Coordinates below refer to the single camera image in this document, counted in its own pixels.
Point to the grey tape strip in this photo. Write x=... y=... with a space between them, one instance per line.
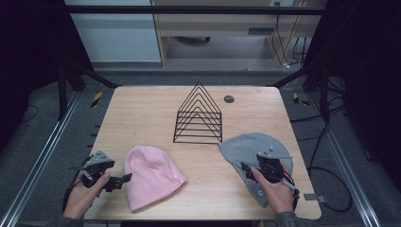
x=315 y=197

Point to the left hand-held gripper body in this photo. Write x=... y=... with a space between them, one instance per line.
x=96 y=167

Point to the person's right hand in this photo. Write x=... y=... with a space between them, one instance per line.
x=277 y=195

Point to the person's left hand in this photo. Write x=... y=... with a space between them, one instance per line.
x=80 y=198

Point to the pink knit beanie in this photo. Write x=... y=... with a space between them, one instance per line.
x=151 y=176

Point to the black horizontal frame bar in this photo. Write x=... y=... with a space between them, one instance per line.
x=189 y=9

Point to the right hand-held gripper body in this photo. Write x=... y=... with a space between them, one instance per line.
x=271 y=167

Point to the aluminium floor rail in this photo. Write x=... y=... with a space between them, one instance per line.
x=346 y=167
x=38 y=167

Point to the grey knit beanie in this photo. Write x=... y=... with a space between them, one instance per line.
x=242 y=148

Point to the black metal frame stand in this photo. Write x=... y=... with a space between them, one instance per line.
x=323 y=94
x=63 y=91

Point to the white cabinet panel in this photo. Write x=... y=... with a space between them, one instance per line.
x=116 y=34

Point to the dark round table grommet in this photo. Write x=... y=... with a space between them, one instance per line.
x=229 y=99

